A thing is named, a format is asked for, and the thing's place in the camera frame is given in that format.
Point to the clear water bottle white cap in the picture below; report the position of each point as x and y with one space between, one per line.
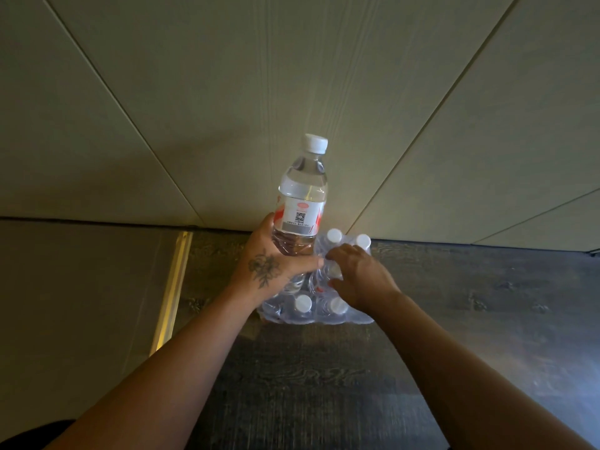
336 305
303 303
334 236
363 241

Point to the person's right thumb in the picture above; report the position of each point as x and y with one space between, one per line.
336 283

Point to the person's left hand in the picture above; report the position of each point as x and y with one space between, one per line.
260 271

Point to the person's left forearm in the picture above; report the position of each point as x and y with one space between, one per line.
173 370

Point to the gold metal floor strip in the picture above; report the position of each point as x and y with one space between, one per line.
171 295

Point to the clear plastic shrink wrap pack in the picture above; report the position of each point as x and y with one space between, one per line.
318 313

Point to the person's right hand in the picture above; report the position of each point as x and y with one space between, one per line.
365 281

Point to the clear water bottle red label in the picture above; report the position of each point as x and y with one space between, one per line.
300 196

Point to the person's left thumb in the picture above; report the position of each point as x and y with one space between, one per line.
302 266

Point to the person's right forearm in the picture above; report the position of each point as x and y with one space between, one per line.
459 374

